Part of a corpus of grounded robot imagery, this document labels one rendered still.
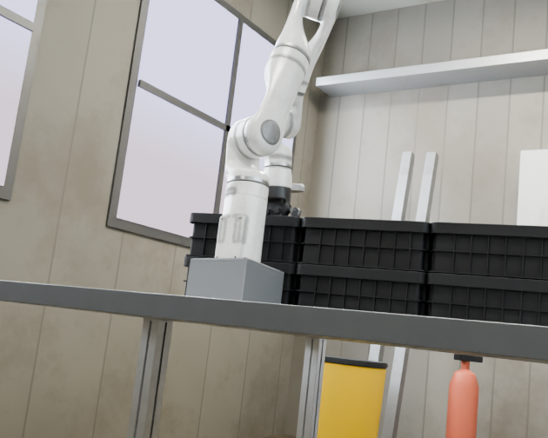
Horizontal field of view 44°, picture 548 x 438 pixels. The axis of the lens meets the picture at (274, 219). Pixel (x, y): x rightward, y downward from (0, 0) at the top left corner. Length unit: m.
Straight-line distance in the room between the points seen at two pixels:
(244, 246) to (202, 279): 0.11
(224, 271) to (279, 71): 0.47
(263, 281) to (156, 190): 2.25
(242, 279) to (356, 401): 2.04
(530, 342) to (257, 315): 0.40
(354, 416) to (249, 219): 2.04
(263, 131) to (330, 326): 0.60
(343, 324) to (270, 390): 3.69
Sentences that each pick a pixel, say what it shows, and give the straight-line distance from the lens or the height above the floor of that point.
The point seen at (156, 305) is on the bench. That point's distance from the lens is 1.17.
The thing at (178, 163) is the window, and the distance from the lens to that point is 3.75.
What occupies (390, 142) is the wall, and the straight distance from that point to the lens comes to 4.75.
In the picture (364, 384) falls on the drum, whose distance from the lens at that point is 3.34.
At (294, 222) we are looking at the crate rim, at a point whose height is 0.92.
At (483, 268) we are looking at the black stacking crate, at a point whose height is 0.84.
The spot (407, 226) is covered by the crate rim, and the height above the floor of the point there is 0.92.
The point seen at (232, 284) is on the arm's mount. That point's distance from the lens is 1.37.
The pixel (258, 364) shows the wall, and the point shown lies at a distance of 4.49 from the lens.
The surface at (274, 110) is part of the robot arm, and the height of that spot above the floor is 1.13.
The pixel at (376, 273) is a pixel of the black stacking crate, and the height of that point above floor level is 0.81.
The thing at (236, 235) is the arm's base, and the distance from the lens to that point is 1.41.
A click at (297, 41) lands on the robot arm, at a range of 1.62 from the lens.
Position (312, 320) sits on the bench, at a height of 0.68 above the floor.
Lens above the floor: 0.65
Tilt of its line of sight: 9 degrees up
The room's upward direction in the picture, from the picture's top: 7 degrees clockwise
